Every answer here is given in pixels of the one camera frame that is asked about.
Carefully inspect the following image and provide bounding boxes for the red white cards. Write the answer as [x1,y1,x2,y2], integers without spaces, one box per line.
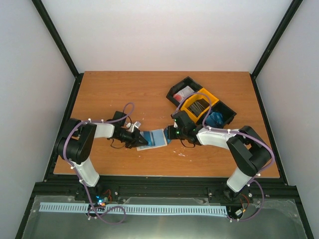
[173,86,194,103]

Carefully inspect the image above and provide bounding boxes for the yellow bin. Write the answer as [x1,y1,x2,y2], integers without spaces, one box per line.
[179,88,219,124]

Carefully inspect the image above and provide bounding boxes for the left black frame post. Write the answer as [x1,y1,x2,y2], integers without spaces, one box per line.
[31,0,80,78]

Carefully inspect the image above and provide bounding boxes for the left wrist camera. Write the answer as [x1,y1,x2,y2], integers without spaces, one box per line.
[126,121,141,132]

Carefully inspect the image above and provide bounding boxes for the beige card holder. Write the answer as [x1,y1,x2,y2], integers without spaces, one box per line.
[137,129,167,151]

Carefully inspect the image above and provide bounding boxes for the black frame post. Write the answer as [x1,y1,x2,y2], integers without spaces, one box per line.
[251,0,304,78]
[31,0,80,78]

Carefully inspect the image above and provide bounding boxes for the blue VIP card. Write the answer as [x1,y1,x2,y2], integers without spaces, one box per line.
[141,131,155,146]

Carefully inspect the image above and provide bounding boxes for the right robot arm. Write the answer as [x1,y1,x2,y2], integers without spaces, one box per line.
[167,111,275,202]

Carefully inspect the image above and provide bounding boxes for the small electronics board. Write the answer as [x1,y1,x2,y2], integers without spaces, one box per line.
[95,195,112,207]

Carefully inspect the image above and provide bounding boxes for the dark grey cards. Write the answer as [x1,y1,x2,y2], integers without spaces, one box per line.
[187,99,209,117]

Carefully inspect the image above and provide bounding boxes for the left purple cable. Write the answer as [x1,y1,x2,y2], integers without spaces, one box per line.
[63,102,137,225]

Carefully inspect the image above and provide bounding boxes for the black aluminium rail base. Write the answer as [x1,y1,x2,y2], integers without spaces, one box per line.
[32,174,300,207]

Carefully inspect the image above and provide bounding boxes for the light blue cable duct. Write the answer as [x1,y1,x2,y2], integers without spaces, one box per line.
[38,202,228,217]

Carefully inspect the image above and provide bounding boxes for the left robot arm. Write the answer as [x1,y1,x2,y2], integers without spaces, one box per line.
[54,111,149,201]

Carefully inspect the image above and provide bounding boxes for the purple cable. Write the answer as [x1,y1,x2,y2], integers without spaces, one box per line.
[63,102,137,225]
[174,92,276,223]

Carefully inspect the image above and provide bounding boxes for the blue cards stack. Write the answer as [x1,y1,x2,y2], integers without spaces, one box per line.
[205,112,224,128]

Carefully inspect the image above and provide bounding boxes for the right black frame post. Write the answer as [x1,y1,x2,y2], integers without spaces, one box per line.
[251,0,304,78]

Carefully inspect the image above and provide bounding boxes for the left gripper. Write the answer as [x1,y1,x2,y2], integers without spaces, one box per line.
[116,128,148,149]

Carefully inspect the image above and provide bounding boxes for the black bin with blue cards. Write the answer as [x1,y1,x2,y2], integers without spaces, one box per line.
[204,101,237,128]

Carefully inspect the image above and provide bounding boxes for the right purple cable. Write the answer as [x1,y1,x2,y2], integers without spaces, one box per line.
[174,92,276,223]

